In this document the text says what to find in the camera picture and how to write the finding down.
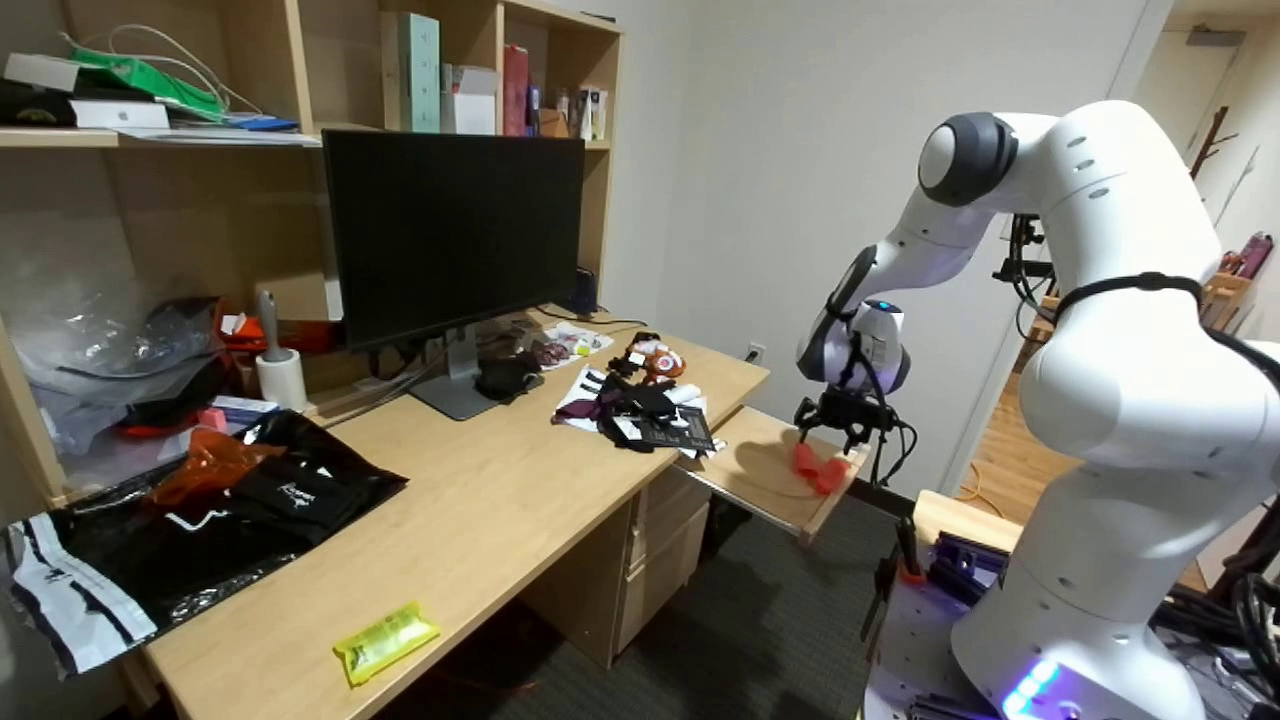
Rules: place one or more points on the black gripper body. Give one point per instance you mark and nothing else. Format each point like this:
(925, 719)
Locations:
(854, 405)

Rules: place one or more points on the small orange silicone object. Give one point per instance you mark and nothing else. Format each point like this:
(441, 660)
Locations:
(833, 482)

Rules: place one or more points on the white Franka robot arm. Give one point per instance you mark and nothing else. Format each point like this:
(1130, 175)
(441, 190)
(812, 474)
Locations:
(1135, 403)

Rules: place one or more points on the wooden pullout table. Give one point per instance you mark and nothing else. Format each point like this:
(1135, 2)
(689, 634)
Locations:
(765, 474)

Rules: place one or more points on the light wooden desk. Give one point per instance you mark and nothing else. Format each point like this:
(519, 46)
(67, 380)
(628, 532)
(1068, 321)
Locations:
(452, 520)

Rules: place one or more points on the white paper sheets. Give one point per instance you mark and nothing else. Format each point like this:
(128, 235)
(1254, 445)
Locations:
(582, 399)

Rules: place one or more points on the white black small box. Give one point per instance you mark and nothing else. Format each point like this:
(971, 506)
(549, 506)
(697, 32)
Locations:
(594, 112)

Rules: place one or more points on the pink bottles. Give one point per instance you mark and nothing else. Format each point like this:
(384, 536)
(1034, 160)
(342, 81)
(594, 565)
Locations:
(1247, 259)

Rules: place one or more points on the black computer monitor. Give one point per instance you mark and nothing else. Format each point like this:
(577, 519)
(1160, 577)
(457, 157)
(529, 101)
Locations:
(445, 224)

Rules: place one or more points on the dark blue small box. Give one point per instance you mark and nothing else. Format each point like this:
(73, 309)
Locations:
(534, 112)

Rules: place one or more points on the red pouch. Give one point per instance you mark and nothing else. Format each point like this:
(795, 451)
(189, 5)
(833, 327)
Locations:
(519, 91)

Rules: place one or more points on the yellow sticky note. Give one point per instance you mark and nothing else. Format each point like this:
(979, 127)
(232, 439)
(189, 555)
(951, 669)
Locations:
(384, 646)

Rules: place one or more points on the white flat box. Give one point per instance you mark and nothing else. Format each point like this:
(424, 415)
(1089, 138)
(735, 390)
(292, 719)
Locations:
(470, 104)

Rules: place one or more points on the white cup with pen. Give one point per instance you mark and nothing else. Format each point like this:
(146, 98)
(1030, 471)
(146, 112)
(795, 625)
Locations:
(282, 377)

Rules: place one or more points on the teal flat box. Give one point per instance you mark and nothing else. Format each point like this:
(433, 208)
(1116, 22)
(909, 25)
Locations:
(424, 74)

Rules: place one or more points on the black plastic bag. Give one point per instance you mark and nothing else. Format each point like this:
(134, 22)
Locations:
(267, 514)

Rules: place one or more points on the orange item in bag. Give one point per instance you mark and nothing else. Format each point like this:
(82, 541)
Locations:
(205, 464)

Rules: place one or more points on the wooden shelf unit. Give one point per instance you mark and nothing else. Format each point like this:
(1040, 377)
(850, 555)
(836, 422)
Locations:
(161, 212)

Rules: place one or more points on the clear plastic bag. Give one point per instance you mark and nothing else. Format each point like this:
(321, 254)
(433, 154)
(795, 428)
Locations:
(114, 360)

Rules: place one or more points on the green plastic object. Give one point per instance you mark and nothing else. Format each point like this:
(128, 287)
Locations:
(146, 79)

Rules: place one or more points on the white cardboard box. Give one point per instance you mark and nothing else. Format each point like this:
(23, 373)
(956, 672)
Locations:
(119, 118)

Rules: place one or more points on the black camera stand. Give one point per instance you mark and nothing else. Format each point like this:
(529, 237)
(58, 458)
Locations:
(1026, 261)

